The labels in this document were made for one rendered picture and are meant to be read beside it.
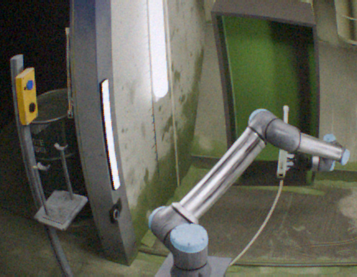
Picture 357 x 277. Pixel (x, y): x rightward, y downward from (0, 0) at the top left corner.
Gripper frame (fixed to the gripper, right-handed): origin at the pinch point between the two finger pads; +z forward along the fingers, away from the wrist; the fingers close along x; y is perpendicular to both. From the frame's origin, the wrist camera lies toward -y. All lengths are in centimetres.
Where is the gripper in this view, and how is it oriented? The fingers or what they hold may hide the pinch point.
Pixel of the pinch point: (281, 160)
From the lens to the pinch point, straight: 275.2
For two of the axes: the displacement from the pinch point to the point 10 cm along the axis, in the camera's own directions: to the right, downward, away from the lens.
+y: 1.3, 6.3, 7.7
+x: 1.7, -7.8, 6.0
